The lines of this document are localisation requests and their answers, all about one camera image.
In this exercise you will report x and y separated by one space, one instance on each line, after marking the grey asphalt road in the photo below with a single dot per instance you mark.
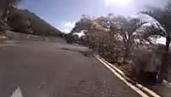
68 75

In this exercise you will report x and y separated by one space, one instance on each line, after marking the dark hill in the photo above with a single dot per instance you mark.
37 24

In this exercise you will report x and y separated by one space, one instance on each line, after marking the row of bare trees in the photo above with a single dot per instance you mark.
109 38

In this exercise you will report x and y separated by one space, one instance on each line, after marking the palm tree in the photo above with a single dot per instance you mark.
166 52

